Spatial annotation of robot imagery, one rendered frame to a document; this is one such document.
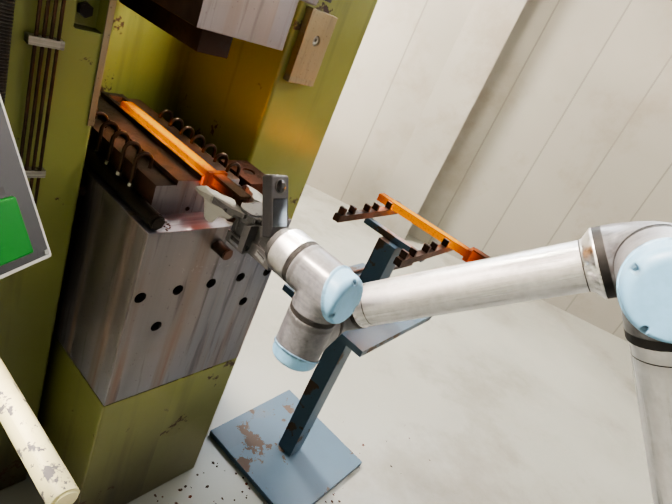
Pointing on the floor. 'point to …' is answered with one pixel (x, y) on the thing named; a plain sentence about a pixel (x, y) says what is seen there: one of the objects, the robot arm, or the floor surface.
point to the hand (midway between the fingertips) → (223, 184)
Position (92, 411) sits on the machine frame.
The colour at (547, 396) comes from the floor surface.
